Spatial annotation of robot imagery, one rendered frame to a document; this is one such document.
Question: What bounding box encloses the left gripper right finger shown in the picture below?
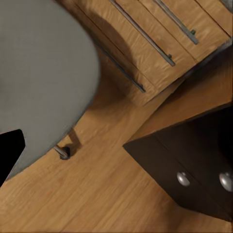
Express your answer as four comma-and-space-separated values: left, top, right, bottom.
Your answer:
217, 129, 233, 168

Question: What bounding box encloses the swivel chair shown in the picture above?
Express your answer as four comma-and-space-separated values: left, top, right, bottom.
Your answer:
0, 0, 102, 181

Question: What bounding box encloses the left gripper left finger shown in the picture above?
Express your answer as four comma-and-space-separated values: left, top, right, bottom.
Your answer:
0, 129, 25, 188

